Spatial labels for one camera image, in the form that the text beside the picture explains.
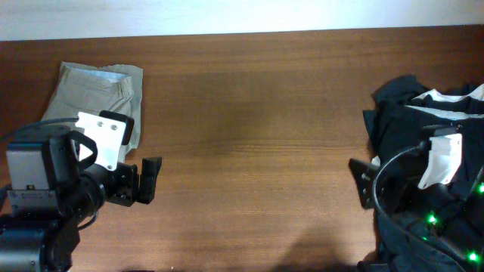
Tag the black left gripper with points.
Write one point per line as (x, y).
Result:
(127, 192)

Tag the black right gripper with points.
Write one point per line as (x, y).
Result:
(401, 183)

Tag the khaki shorts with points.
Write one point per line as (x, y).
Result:
(82, 88)

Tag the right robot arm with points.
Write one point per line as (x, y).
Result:
(422, 229)

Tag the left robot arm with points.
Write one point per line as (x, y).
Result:
(57, 190)

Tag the dark shirt with white collar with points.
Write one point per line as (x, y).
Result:
(403, 107)

